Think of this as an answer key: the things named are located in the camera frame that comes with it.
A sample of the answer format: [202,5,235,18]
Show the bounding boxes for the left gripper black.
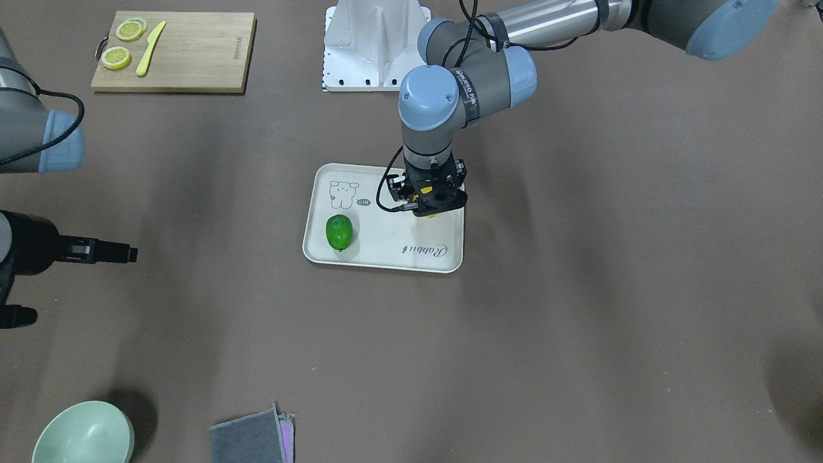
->
[404,158,467,193]

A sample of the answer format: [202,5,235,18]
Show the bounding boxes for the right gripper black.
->
[3,210,139,276]

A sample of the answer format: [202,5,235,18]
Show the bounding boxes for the yellow lemon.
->
[419,185,438,219]

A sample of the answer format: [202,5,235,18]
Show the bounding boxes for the green lime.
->
[325,214,355,251]

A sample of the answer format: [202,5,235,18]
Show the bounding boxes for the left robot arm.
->
[387,1,777,203]

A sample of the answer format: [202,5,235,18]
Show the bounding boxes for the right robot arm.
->
[1,35,138,275]

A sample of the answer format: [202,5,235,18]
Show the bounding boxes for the cream rabbit print tray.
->
[302,163,465,273]

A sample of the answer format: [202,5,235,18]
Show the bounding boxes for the pale green bowl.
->
[32,401,135,462]

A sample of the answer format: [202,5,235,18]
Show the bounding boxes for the yellow plastic knife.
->
[136,21,167,77]

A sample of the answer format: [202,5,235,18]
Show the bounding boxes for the lemon slice lower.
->
[99,46,132,71]

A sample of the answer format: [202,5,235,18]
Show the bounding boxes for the lemon slice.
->
[115,17,147,43]
[99,46,132,71]

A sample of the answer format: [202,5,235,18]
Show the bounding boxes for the bamboo cutting board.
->
[91,10,257,94]

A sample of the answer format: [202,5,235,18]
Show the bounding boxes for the lemon slice upper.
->
[115,17,147,43]

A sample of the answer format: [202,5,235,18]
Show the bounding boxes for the grey folded cloth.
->
[209,407,285,462]

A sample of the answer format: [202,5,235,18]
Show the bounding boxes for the purple folded cloth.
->
[278,414,296,463]

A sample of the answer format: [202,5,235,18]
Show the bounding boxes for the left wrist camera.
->
[384,175,468,217]

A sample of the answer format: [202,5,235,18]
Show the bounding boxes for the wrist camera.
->
[384,175,468,217]
[0,304,38,329]

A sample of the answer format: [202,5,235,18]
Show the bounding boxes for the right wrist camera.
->
[0,304,38,329]

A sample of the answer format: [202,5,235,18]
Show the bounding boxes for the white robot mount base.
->
[321,1,432,92]

